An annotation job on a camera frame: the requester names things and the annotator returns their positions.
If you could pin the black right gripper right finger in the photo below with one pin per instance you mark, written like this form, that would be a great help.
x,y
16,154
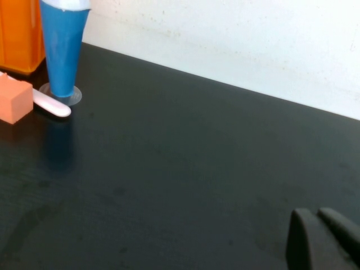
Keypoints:
x,y
348,236

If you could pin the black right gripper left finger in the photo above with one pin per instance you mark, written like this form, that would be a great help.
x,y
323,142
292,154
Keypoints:
x,y
309,247

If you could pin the orange plastic cutlery holder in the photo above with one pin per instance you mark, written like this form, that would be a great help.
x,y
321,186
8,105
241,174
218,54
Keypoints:
x,y
19,33

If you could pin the pink plastic fork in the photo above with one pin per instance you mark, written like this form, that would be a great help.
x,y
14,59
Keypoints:
x,y
53,107

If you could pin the blue cone cup clear base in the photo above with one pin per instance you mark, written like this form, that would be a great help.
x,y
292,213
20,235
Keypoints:
x,y
63,50

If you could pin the orange foam block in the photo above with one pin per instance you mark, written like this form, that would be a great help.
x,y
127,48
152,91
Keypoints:
x,y
12,98

